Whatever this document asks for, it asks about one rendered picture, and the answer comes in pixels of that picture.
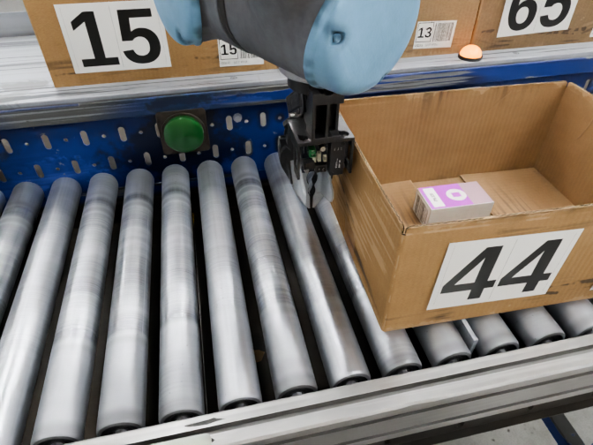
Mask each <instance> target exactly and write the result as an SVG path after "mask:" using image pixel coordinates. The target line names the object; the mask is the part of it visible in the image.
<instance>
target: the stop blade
mask: <svg viewBox="0 0 593 445"><path fill-rule="evenodd" d="M452 322H453V324H454V325H455V327H456V328H457V330H458V332H459V333H460V335H461V337H462V339H463V341H464V342H465V343H466V345H467V346H468V348H469V351H470V352H471V354H472V352H473V350H474V349H475V347H476V344H477V341H478V339H477V337H476V335H475V334H474V332H473V331H472V329H471V327H470V326H469V324H468V322H467V321H466V320H465V319H461V320H456V321H452Z"/></svg>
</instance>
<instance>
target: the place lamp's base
mask: <svg viewBox="0 0 593 445"><path fill-rule="evenodd" d="M178 116H188V117H193V118H195V119H196V120H198V121H199V122H200V124H201V125H202V127H203V130H204V140H203V142H202V144H201V145H200V146H199V147H198V148H197V149H195V150H194V151H192V152H198V151H206V150H209V149H210V148H211V147H210V141H209V135H208V129H207V122H206V111H205V110H204V109H203V108H198V109H181V110H171V111H163V112H157V113H156V114H155V118H156V122H157V125H158V130H159V134H160V138H161V144H162V149H163V153H164V154H165V155H173V154H181V153H182V152H178V151H176V150H174V149H172V148H171V147H169V145H168V144H167V143H166V141H165V139H164V135H163V133H164V127H165V125H166V123H167V122H168V121H169V120H170V119H171V118H173V117H178Z"/></svg>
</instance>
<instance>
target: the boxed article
mask: <svg viewBox="0 0 593 445"><path fill-rule="evenodd" d="M493 204H494V201H493V200H492V199H491V198H490V196H489V195H488V194H487V193H486V192H485V191H484V189H483V188H482V187H481V186H480V185H479V183H478V182H477V181H475V182H468V183H459V184H452V185H438V186H430V187H423V188H417V193H416V197H415V201H414V206H413V210H414V212H415V213H416V215H417V217H418V219H419V220H420V222H421V223H422V224H425V223H439V222H447V221H454V220H462V219H469V218H478V217H485V216H489V215H490V213H491V211H492V206H493Z"/></svg>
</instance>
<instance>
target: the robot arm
mask: <svg viewBox="0 0 593 445"><path fill-rule="evenodd" d="M154 4H155V7H156V10H157V12H158V14H159V16H160V19H161V22H162V24H163V25H164V27H165V28H166V30H167V32H168V33H169V35H170V36H171V37H172V38H173V39H174V40H175V41H176V42H178V43H179V44H182V45H185V46H188V45H192V44H193V45H195V46H199V45H201V43H202V42H203V41H210V40H222V41H225V42H226V43H228V44H230V45H232V46H234V47H236V48H238V49H241V50H242V51H244V52H246V53H249V54H253V55H255V56H257V57H260V58H262V59H264V60H266V61H268V62H269V63H271V64H274V65H276V66H279V71H280V72H281V73H282V74H283V75H284V76H285V77H287V78H288V86H289V88H290V89H292V90H293V92H292V93H291V94H289V95H288V96H287V97H286V101H287V107H288V113H289V117H288V118H287V119H286V120H285V121H283V122H282V124H283V126H284V128H285V129H284V135H282V136H279V137H278V138H279V141H280V144H279V148H278V156H279V160H280V163H281V167H282V168H283V170H284V172H285V173H286V175H287V177H288V179H289V181H290V184H291V186H292V187H293V189H294V191H295V193H296V196H297V197H298V198H299V200H300V201H301V202H302V203H303V204H304V205H305V206H306V207H307V208H311V207H316V205H317V204H318V203H319V202H320V201H321V199H322V198H323V197H325V198H326V199H327V200H328V201H329V202H332V201H333V199H334V189H333V186H332V179H333V175H340V174H342V173H343V168H346V169H347V171H348V172H349V173H351V170H352V161H353V151H354V142H355V137H354V135H353V133H352V132H351V130H350V129H349V128H348V126H347V124H346V123H345V121H344V120H343V118H342V116H341V114H339V109H340V103H344V95H354V94H361V93H362V92H365V91H367V90H369V89H370V88H372V87H374V86H375V85H377V84H378V83H379V82H380V81H381V80H383V78H384V77H385V76H386V75H387V74H388V73H389V72H390V71H391V70H392V69H393V68H394V66H395V65H396V63H397V62H398V61H399V59H400V58H401V56H402V54H403V52H404V50H405V49H406V47H407V45H408V43H409V40H410V38H411V35H412V33H413V31H414V28H415V25H416V22H417V16H418V12H419V7H420V0H154ZM349 145H350V154H349V159H348V148H349ZM310 171H314V175H313V177H312V188H311V190H310V193H309V192H308V189H309V183H308V181H307V175H308V173H309V172H310Z"/></svg>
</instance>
